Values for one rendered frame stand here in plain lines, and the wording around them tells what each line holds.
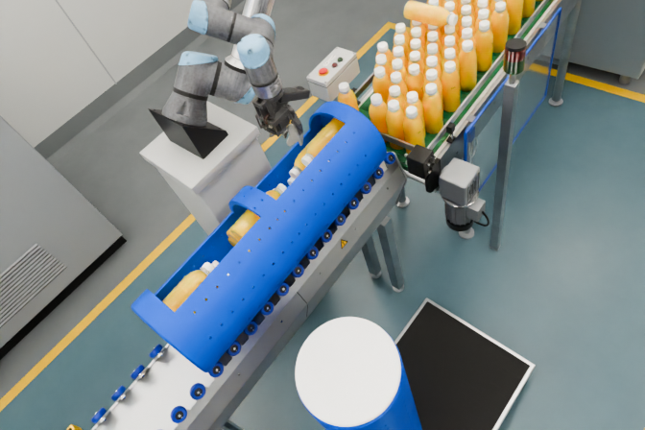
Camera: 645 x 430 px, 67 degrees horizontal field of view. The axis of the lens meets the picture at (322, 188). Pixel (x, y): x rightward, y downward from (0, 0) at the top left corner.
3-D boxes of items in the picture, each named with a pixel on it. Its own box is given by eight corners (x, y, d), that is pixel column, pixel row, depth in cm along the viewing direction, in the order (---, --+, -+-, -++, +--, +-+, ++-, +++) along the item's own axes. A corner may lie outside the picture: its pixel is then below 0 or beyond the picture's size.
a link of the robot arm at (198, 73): (174, 83, 169) (183, 44, 165) (212, 94, 173) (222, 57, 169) (172, 88, 158) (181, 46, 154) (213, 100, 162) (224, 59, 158)
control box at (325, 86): (312, 96, 199) (305, 76, 191) (341, 65, 206) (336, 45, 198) (330, 103, 193) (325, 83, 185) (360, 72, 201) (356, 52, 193)
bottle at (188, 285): (159, 324, 127) (208, 270, 134) (145, 312, 132) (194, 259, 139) (174, 336, 132) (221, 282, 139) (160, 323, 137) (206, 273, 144)
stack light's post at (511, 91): (489, 248, 250) (503, 84, 165) (492, 242, 252) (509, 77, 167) (496, 251, 248) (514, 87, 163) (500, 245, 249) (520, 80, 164)
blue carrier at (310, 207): (168, 336, 155) (112, 293, 135) (334, 150, 187) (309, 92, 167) (223, 387, 138) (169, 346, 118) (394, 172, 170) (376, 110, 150)
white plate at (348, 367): (408, 325, 129) (409, 327, 130) (310, 309, 138) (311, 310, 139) (390, 439, 114) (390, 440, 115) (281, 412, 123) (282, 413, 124)
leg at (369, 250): (368, 274, 256) (346, 207, 207) (374, 267, 258) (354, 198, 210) (377, 280, 253) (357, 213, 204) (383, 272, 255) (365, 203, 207)
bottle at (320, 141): (332, 114, 165) (297, 151, 158) (344, 111, 159) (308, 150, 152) (345, 131, 167) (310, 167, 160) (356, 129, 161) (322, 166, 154)
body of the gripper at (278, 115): (260, 130, 138) (246, 98, 129) (280, 110, 141) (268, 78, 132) (279, 139, 134) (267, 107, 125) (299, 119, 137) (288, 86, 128)
